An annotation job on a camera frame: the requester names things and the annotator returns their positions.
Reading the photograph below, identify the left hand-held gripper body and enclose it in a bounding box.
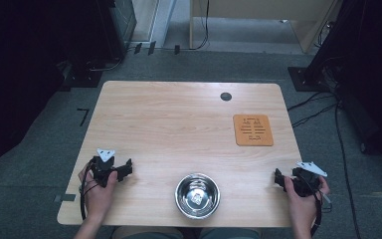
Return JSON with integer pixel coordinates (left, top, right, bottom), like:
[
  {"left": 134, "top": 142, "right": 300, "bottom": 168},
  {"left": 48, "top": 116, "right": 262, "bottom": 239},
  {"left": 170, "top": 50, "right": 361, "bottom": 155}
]
[{"left": 89, "top": 147, "right": 119, "bottom": 189}]

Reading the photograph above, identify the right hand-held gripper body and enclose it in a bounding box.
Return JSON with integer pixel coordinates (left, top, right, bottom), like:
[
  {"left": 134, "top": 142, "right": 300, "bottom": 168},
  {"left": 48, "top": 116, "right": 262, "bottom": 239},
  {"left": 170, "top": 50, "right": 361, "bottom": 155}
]
[{"left": 290, "top": 160, "right": 328, "bottom": 198}]

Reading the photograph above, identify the person's right hand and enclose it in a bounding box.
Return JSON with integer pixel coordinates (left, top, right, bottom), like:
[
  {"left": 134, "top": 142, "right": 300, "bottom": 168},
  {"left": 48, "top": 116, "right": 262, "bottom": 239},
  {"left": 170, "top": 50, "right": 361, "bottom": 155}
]
[{"left": 283, "top": 174, "right": 331, "bottom": 230}]

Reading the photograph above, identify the person's left hand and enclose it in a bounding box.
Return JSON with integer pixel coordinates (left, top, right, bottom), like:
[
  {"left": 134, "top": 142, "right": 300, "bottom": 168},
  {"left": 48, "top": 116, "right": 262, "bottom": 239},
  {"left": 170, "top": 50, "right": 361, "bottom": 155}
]
[{"left": 78, "top": 164, "right": 119, "bottom": 221}]

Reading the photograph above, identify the grey floor tape strip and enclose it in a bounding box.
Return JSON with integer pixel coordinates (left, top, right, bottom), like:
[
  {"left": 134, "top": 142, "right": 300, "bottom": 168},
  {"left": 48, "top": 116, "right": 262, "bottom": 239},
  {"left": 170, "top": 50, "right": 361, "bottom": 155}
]
[{"left": 53, "top": 193, "right": 78, "bottom": 203}]

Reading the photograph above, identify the square wooden trivet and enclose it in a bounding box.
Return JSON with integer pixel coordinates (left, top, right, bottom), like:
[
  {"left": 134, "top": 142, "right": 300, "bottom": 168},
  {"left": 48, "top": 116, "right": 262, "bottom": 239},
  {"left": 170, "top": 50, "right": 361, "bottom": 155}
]
[{"left": 232, "top": 114, "right": 275, "bottom": 147}]

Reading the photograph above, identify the black floor tape marker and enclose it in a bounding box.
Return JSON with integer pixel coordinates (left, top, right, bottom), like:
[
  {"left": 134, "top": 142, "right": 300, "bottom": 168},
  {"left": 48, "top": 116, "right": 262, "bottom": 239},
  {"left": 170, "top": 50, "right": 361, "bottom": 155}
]
[{"left": 76, "top": 108, "right": 91, "bottom": 127}]

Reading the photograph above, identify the stainless steel bowl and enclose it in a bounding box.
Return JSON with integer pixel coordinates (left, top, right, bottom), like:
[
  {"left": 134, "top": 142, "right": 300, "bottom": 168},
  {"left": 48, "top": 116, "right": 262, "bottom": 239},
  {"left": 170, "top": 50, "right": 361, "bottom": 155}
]
[{"left": 174, "top": 172, "right": 222, "bottom": 221}]

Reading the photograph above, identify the dark curtain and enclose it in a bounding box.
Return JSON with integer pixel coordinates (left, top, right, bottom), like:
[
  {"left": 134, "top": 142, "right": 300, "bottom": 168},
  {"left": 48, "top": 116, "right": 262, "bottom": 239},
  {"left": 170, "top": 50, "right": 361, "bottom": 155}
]
[{"left": 0, "top": 0, "right": 81, "bottom": 180}]

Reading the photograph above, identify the black cabinet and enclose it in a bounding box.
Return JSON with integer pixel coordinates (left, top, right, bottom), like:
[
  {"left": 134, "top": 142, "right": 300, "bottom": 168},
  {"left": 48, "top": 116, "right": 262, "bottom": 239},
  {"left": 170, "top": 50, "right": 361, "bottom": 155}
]
[{"left": 59, "top": 0, "right": 138, "bottom": 90}]

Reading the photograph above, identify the light wooden partition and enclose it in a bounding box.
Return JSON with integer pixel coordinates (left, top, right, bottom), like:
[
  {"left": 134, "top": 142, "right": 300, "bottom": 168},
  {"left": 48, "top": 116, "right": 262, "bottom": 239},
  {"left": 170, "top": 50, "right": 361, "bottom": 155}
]
[{"left": 188, "top": 0, "right": 343, "bottom": 55}]

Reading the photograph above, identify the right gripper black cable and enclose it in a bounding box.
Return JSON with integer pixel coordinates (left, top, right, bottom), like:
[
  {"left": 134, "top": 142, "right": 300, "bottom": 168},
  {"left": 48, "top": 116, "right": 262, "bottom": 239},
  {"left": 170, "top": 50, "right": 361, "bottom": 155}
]
[{"left": 297, "top": 173, "right": 334, "bottom": 238}]

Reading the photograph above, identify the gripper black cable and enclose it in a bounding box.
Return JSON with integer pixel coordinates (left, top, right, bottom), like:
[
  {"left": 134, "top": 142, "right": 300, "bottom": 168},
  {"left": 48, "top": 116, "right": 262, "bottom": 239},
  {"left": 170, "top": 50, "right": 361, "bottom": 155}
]
[
  {"left": 297, "top": 173, "right": 334, "bottom": 238},
  {"left": 79, "top": 159, "right": 100, "bottom": 222}
]

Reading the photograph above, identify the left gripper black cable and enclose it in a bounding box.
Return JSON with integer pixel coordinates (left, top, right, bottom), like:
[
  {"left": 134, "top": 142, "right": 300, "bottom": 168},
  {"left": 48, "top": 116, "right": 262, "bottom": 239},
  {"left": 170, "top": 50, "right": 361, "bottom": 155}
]
[{"left": 79, "top": 159, "right": 100, "bottom": 222}]

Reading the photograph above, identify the long black floor cable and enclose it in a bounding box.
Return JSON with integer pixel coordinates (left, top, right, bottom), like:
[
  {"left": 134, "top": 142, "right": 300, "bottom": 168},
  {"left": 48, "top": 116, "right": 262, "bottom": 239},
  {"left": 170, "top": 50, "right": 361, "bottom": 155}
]
[{"left": 333, "top": 99, "right": 363, "bottom": 239}]

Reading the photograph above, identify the black stand base plate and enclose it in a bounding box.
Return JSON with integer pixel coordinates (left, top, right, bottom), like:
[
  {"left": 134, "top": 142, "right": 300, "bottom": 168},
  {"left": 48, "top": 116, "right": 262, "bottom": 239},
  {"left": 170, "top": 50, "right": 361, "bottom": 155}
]
[{"left": 286, "top": 66, "right": 333, "bottom": 93}]

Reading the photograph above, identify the black hanging cable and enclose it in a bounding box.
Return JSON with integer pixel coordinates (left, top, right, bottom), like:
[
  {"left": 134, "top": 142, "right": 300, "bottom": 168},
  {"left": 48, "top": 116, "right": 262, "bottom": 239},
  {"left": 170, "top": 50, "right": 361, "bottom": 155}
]
[{"left": 178, "top": 0, "right": 211, "bottom": 52}]

